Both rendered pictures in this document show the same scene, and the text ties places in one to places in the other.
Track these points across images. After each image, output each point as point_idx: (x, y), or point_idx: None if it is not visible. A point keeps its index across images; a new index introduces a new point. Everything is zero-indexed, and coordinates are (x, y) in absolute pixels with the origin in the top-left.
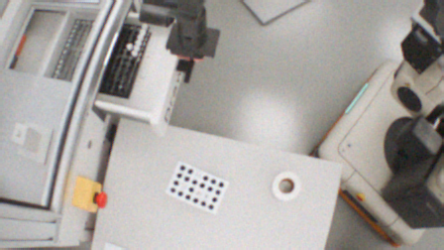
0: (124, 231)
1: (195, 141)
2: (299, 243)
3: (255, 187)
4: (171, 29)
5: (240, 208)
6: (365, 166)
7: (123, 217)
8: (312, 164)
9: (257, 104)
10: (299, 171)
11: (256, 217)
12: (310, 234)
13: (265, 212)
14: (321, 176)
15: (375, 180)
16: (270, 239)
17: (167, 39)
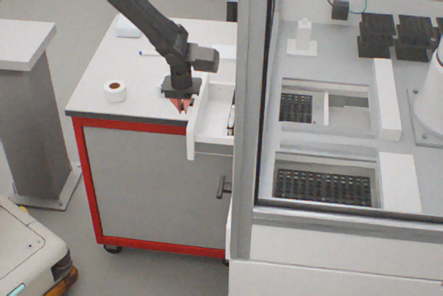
0: (232, 69)
1: (183, 114)
2: (105, 71)
3: (138, 95)
4: (198, 88)
5: (148, 85)
6: (13, 229)
7: (233, 75)
8: (92, 108)
9: None
10: (103, 104)
11: (137, 81)
12: (96, 75)
13: (130, 84)
14: (85, 102)
15: (3, 218)
16: (126, 73)
17: (201, 82)
